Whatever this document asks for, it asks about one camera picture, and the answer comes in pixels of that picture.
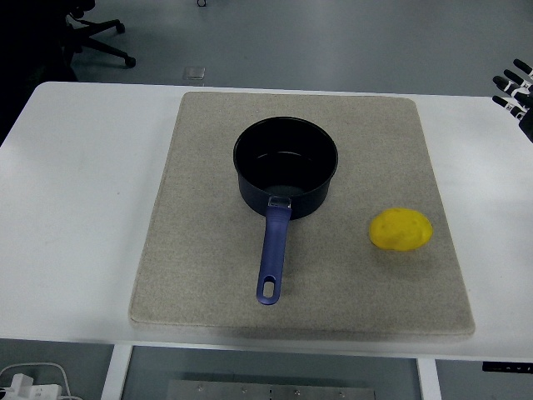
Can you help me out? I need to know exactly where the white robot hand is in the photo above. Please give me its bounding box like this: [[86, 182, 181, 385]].
[[491, 58, 533, 143]]

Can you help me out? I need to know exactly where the black table control panel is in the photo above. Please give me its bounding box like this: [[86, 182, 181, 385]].
[[481, 362, 533, 373]]

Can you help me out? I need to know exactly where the white table leg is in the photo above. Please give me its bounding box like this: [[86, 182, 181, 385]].
[[416, 357, 443, 400], [100, 344, 134, 400]]

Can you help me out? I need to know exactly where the beige fabric mat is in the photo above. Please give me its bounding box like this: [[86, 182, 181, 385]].
[[128, 91, 476, 341]]

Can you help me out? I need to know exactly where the black office chair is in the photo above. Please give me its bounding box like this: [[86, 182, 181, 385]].
[[62, 0, 137, 69]]

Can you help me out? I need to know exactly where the white power strip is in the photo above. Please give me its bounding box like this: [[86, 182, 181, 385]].
[[0, 373, 63, 400]]

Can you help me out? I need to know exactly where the blue pot with handle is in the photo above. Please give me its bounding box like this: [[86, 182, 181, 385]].
[[232, 116, 340, 307]]

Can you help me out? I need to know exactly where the white power cable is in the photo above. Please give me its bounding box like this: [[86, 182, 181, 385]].
[[0, 362, 87, 400]]

